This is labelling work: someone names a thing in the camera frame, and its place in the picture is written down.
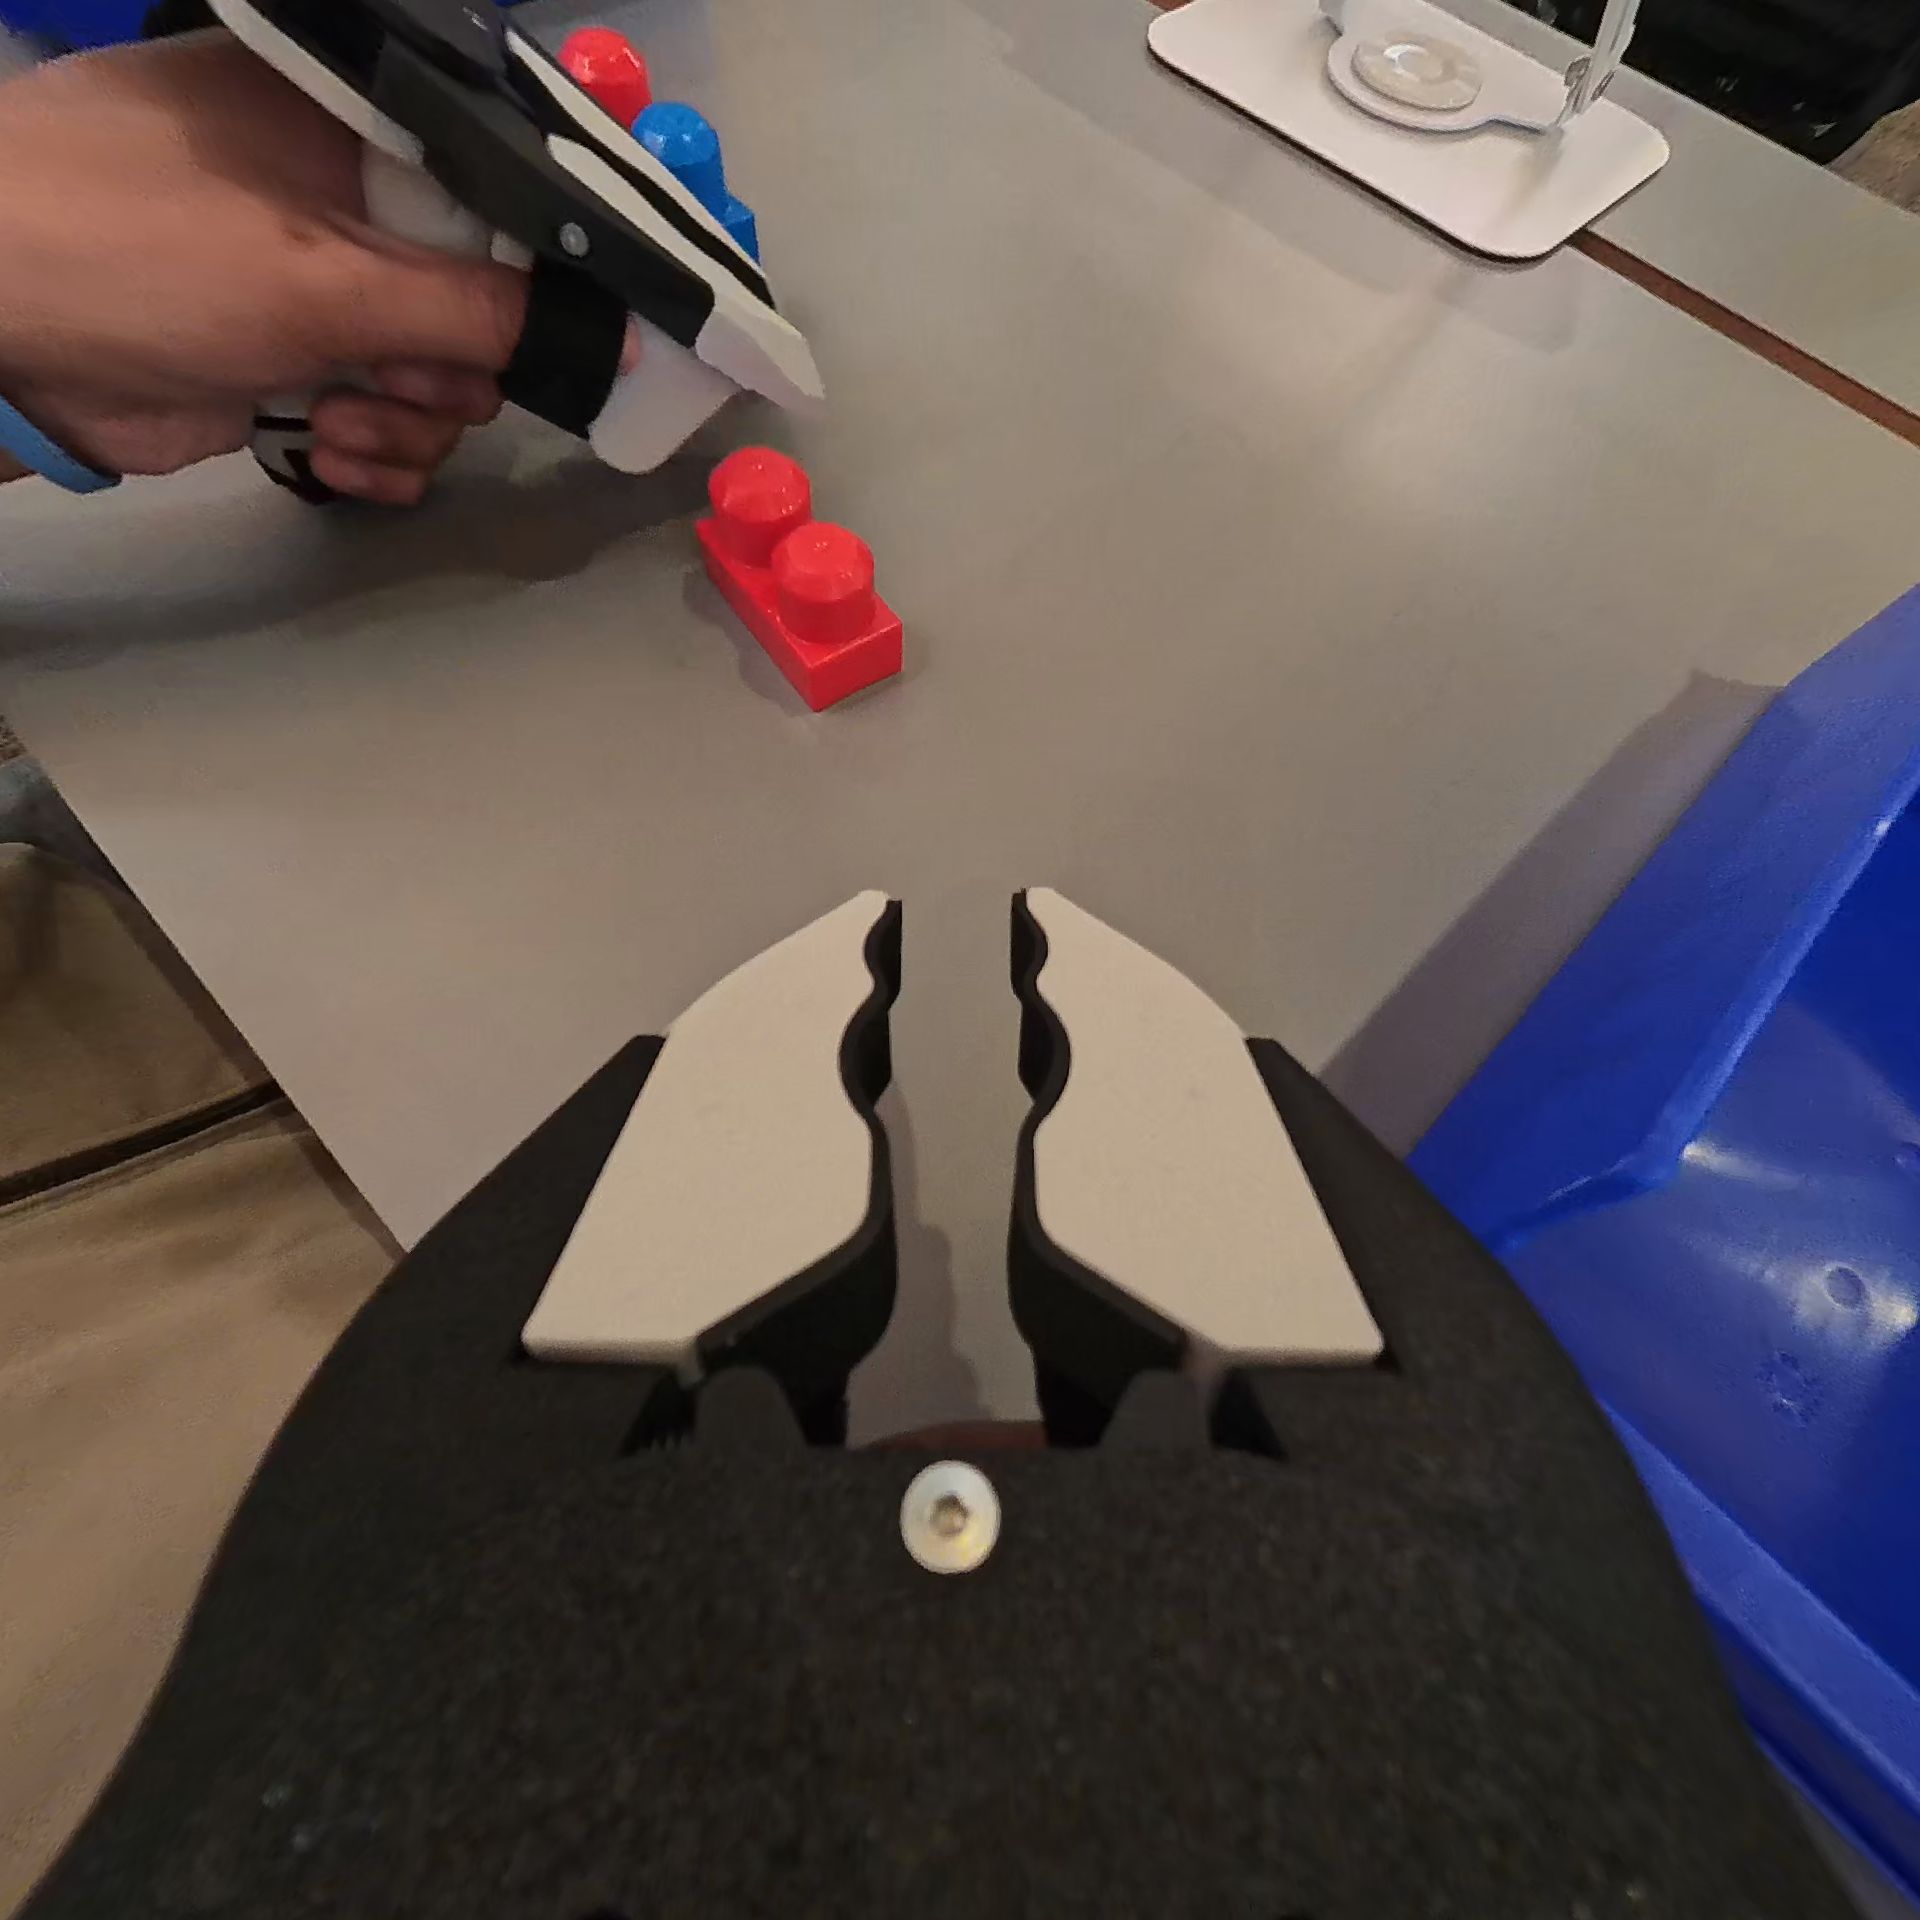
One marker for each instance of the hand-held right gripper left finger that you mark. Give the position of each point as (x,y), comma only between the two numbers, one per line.
(721,1171)

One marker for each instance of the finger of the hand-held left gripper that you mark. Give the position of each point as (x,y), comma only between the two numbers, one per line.
(758,339)
(645,166)

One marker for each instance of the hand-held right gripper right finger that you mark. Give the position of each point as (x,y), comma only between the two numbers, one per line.
(1184,1186)

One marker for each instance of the blue single-stud block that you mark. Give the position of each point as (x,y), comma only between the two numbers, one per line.
(682,150)

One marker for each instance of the red single-stud block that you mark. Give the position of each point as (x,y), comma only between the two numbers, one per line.
(609,67)

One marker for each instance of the red two-stud block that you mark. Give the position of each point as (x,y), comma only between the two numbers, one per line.
(820,629)

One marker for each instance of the person's left hand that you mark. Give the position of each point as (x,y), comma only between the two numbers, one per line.
(196,254)

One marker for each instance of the light blue wristband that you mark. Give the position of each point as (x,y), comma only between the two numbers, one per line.
(60,458)

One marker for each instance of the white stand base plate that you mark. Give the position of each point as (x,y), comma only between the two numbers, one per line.
(1501,182)

